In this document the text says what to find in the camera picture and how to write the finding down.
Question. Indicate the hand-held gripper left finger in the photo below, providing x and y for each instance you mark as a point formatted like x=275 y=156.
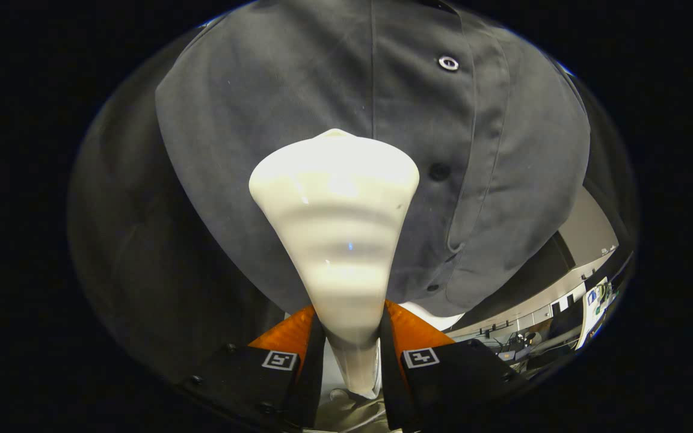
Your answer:
x=310 y=385

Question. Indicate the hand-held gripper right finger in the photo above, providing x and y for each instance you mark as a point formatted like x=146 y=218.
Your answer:
x=391 y=385

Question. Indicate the white garment steamer head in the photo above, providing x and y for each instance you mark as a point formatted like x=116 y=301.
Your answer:
x=334 y=198

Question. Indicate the dark grey button shirt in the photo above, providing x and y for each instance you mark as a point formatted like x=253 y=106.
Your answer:
x=298 y=78

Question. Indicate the white mannequin torso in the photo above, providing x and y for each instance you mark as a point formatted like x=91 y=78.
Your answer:
x=437 y=317

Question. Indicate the grey electronics box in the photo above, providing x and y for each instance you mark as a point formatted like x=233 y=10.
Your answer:
x=512 y=355

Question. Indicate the white office desk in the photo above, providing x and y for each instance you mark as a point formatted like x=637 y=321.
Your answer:
x=583 y=328

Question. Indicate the grey cabinet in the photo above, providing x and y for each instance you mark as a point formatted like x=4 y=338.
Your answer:
x=587 y=228

